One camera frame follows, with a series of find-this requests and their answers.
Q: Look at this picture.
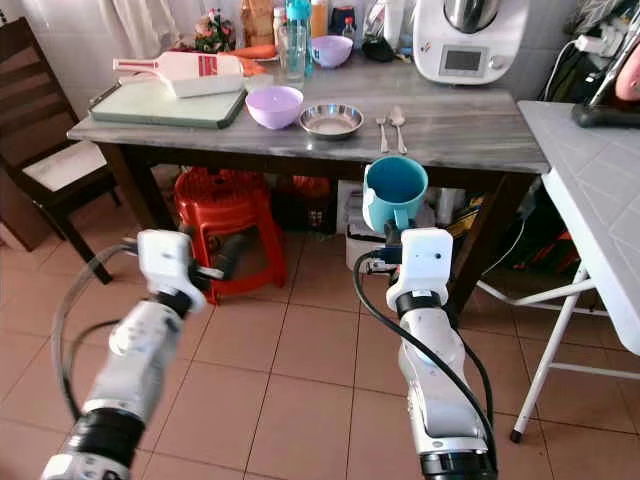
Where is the white curtain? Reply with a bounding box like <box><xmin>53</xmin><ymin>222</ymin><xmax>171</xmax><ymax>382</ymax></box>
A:
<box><xmin>98</xmin><ymin>0</ymin><xmax>183</xmax><ymax>58</ymax></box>

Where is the steel fork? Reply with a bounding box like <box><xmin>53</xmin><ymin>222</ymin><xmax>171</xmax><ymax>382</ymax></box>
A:
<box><xmin>374</xmin><ymin>114</ymin><xmax>392</xmax><ymax>155</ymax></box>

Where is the black tablet stand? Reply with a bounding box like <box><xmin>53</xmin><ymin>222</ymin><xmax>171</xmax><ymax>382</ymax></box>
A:
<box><xmin>572</xmin><ymin>28</ymin><xmax>640</xmax><ymax>129</ymax></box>

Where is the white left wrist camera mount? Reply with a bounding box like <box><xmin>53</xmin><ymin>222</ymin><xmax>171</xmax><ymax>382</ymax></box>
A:
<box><xmin>137</xmin><ymin>229</ymin><xmax>207</xmax><ymax>314</ymax></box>

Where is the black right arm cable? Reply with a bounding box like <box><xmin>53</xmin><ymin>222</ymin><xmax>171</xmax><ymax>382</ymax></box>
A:
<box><xmin>351</xmin><ymin>248</ymin><xmax>501</xmax><ymax>471</ymax></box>

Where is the orange carrot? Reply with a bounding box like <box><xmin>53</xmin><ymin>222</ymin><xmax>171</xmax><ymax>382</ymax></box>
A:
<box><xmin>227</xmin><ymin>43</ymin><xmax>280</xmax><ymax>62</ymax></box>

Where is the blue water bottle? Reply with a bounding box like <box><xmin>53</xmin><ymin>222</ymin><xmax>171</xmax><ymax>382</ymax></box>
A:
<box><xmin>283</xmin><ymin>0</ymin><xmax>314</xmax><ymax>83</ymax></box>

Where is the teal ceramic mug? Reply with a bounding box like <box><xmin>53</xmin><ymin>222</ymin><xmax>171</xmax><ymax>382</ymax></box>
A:
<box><xmin>362</xmin><ymin>156</ymin><xmax>430</xmax><ymax>234</ymax></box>

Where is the white kitchen cooking machine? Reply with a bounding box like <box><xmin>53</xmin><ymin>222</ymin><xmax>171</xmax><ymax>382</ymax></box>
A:
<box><xmin>411</xmin><ymin>0</ymin><xmax>532</xmax><ymax>87</ymax></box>

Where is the steel spoon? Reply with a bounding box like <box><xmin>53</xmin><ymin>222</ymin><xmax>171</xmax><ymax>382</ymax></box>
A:
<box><xmin>389</xmin><ymin>105</ymin><xmax>410</xmax><ymax>157</ymax></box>

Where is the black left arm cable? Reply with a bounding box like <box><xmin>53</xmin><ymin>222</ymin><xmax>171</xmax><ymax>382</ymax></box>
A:
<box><xmin>50</xmin><ymin>243</ymin><xmax>143</xmax><ymax>423</ymax></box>

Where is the orange jar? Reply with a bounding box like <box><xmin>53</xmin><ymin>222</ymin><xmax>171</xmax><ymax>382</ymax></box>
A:
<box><xmin>239</xmin><ymin>0</ymin><xmax>277</xmax><ymax>47</ymax></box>

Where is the red plastic stool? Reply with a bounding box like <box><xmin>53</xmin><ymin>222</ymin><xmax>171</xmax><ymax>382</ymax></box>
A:
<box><xmin>172</xmin><ymin>167</ymin><xmax>288</xmax><ymax>304</ymax></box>

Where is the dark wooden chair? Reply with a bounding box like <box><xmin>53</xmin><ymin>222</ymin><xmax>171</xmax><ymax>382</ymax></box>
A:
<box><xmin>0</xmin><ymin>17</ymin><xmax>109</xmax><ymax>287</ymax></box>

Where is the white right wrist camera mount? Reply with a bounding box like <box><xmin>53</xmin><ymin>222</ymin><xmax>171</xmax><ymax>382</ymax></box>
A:
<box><xmin>385</xmin><ymin>227</ymin><xmax>455</xmax><ymax>310</ymax></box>

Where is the steel dish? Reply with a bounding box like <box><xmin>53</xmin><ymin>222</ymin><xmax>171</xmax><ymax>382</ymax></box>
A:
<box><xmin>297</xmin><ymin>103</ymin><xmax>366</xmax><ymax>141</ymax></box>

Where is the white folding table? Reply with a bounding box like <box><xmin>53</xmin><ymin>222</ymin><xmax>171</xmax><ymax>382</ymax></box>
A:
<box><xmin>475</xmin><ymin>99</ymin><xmax>640</xmax><ymax>444</ymax></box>

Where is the black pouch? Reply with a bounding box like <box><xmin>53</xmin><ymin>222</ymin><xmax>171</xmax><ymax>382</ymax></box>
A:
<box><xmin>362</xmin><ymin>34</ymin><xmax>397</xmax><ymax>64</ymax></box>

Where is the white pink paddle board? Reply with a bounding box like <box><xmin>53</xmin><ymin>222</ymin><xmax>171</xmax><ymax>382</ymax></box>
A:
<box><xmin>112</xmin><ymin>51</ymin><xmax>247</xmax><ymax>100</ymax></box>

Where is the green cutting board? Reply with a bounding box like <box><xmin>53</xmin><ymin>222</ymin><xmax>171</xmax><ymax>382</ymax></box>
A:
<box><xmin>87</xmin><ymin>78</ymin><xmax>250</xmax><ymax>132</ymax></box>

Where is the white storage box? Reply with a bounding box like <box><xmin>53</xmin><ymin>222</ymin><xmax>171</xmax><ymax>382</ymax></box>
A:
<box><xmin>344</xmin><ymin>184</ymin><xmax>443</xmax><ymax>273</ymax></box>

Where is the small flower plant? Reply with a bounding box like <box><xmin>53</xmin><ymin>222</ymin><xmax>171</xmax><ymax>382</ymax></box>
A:
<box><xmin>193</xmin><ymin>9</ymin><xmax>238</xmax><ymax>55</ymax></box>

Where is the grey marble dining table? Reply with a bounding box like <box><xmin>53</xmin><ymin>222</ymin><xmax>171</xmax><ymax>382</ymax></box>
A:
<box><xmin>66</xmin><ymin>55</ymin><xmax>553</xmax><ymax>313</ymax></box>

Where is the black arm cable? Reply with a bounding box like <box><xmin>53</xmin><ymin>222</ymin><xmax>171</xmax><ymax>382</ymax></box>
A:
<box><xmin>50</xmin><ymin>243</ymin><xmax>143</xmax><ymax>423</ymax></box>
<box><xmin>351</xmin><ymin>248</ymin><xmax>501</xmax><ymax>471</ymax></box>

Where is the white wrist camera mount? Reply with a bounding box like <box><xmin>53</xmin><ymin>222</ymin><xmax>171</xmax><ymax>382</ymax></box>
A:
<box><xmin>137</xmin><ymin>229</ymin><xmax>207</xmax><ymax>314</ymax></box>
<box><xmin>385</xmin><ymin>227</ymin><xmax>455</xmax><ymax>310</ymax></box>

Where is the large purple plastic bowl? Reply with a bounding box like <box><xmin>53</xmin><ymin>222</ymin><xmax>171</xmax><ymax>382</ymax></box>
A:
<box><xmin>244</xmin><ymin>85</ymin><xmax>306</xmax><ymax>132</ymax></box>

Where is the small purple plastic bowl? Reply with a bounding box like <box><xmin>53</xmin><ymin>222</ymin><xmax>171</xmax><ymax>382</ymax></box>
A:
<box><xmin>309</xmin><ymin>35</ymin><xmax>355</xmax><ymax>70</ymax></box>

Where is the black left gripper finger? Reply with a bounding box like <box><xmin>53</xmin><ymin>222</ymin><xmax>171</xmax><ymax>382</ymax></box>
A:
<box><xmin>212</xmin><ymin>233</ymin><xmax>248</xmax><ymax>285</ymax></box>

